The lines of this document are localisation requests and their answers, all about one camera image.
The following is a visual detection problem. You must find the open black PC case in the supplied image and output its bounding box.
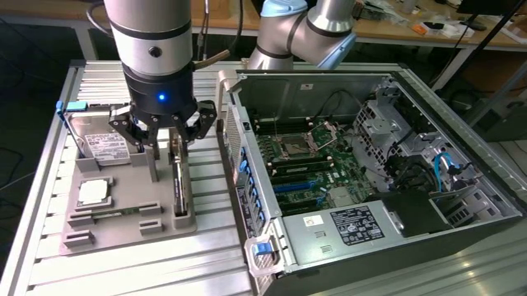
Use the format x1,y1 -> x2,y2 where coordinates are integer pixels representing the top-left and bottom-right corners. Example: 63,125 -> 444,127
213,69 -> 527,296

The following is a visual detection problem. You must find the blue expansion slot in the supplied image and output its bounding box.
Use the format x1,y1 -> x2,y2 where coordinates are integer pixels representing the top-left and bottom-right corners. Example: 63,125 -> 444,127
272,181 -> 316,194

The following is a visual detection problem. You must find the white orange gadget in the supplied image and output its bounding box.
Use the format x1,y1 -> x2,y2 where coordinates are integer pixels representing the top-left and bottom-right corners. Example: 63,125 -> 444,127
411,20 -> 471,39

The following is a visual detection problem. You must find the metal disk bay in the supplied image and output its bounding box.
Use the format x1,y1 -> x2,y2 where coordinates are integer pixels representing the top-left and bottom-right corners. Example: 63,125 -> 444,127
351,98 -> 414,186

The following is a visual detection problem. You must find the grey power supply unit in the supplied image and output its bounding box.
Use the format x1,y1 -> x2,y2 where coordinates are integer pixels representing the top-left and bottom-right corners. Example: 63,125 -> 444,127
280,200 -> 403,266

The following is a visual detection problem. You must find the black wire bundle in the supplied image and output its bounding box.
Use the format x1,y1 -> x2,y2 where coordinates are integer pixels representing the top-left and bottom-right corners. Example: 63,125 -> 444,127
384,154 -> 434,192

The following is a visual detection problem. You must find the blue disk wire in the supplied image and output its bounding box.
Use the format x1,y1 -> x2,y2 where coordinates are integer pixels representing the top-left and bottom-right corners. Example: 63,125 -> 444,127
431,152 -> 455,194

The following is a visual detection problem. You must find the black monitor stand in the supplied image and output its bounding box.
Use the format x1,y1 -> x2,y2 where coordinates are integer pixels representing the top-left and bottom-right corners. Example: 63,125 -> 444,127
455,0 -> 527,31

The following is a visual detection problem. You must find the Nvidia Quadro graphics card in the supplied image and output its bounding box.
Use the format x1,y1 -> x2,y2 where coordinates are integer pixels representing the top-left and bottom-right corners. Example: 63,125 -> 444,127
169,131 -> 192,218

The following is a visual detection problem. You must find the silver chipset heatsink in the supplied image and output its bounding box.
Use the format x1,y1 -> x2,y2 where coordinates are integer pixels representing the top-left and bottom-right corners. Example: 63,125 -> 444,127
327,187 -> 352,207

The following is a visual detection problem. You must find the grey plastic case handle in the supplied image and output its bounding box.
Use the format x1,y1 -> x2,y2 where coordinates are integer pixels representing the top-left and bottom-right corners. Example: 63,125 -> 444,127
244,236 -> 283,276

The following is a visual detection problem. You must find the black cable with brass plug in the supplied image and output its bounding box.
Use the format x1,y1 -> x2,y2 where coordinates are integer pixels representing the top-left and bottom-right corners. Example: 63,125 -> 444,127
192,0 -> 251,70

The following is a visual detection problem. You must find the grey plastic parts rack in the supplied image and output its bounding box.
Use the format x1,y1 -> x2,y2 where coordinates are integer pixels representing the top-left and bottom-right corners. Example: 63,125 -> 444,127
59,123 -> 199,257

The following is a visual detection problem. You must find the green motherboard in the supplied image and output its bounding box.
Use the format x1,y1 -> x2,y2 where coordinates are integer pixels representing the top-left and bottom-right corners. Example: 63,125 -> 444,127
252,123 -> 371,216

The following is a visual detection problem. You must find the thick black camera cable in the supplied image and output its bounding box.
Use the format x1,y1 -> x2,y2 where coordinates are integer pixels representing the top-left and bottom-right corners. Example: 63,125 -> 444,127
85,4 -> 115,39

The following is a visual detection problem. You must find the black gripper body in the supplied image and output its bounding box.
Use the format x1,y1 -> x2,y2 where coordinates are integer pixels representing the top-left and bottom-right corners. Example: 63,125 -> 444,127
121,63 -> 199,127

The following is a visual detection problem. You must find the green RAM stick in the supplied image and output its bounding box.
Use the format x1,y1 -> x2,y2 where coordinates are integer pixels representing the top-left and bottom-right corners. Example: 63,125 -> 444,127
92,207 -> 143,218

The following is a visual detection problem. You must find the silver hard disk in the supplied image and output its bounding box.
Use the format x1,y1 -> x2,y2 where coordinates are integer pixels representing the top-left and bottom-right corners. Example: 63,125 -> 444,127
68,110 -> 139,163

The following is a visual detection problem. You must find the hard disk drive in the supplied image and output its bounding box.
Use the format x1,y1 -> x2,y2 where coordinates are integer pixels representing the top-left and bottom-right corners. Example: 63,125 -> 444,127
55,99 -> 139,155

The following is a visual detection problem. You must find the dark grey box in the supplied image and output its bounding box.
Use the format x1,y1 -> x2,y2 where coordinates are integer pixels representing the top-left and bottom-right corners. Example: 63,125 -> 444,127
471,98 -> 527,143

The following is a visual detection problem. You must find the black slanted pole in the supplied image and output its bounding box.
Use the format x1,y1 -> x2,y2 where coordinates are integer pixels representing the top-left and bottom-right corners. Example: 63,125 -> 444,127
427,0 -> 524,90

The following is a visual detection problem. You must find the CPU socket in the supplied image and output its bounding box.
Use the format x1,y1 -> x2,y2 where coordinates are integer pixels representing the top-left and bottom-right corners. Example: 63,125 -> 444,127
277,135 -> 315,158

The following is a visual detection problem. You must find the dangling cable with plug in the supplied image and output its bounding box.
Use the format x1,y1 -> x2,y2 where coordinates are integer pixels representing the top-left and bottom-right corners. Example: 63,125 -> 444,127
196,0 -> 208,63

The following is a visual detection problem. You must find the wooden desk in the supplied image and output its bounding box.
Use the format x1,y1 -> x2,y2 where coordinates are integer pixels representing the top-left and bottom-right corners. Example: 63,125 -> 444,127
0,0 -> 527,53

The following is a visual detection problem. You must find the silver CPU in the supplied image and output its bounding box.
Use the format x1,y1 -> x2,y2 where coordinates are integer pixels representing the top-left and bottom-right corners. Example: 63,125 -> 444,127
77,180 -> 113,205

